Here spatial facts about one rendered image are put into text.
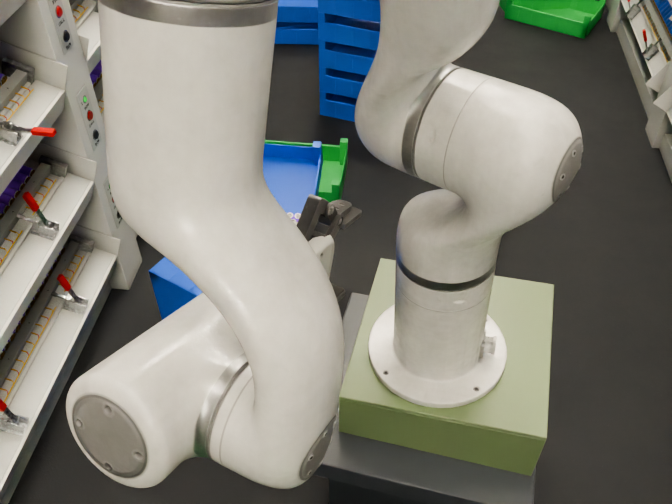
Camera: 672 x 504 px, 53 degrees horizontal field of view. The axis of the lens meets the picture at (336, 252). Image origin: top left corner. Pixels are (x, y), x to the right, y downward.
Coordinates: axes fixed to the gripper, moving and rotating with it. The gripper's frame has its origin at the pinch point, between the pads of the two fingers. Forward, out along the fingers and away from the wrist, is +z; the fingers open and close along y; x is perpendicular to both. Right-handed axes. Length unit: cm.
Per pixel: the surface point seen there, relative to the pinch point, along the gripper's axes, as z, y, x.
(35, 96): 24, 8, -68
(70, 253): 33, 43, -70
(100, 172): 39, 26, -67
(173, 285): 33, 39, -44
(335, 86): 121, 20, -58
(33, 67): 27, 4, -71
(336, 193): 88, 36, -38
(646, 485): 52, 51, 46
